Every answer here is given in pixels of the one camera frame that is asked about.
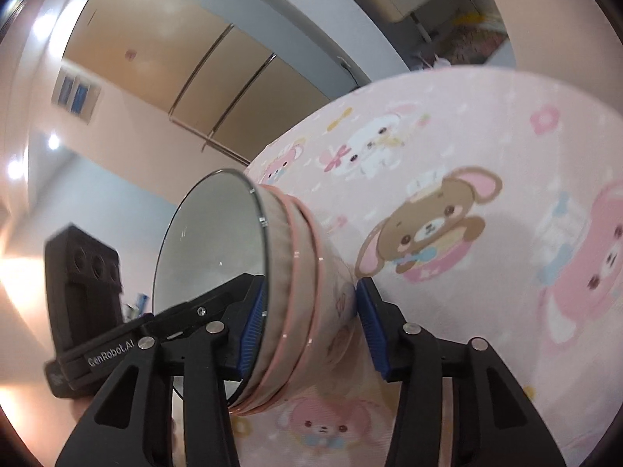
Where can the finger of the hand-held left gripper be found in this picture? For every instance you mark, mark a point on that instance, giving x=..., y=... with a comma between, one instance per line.
x=199, y=309

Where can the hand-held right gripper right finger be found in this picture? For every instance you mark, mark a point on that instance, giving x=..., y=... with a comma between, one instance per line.
x=370, y=331

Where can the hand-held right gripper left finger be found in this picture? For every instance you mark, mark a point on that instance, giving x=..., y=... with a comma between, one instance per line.
x=253, y=331

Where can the pink strawberry print bowl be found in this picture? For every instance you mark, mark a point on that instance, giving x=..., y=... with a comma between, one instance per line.
x=336, y=301
x=307, y=272

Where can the white bowl with black rim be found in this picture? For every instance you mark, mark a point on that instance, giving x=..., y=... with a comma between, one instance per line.
x=209, y=243

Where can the ceiling light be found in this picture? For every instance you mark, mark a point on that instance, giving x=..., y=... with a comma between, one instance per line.
x=52, y=142
x=14, y=170

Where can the beige refrigerator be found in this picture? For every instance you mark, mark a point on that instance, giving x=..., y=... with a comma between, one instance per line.
x=146, y=24

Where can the grey wall panel box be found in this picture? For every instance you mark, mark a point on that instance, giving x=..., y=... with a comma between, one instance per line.
x=78, y=95

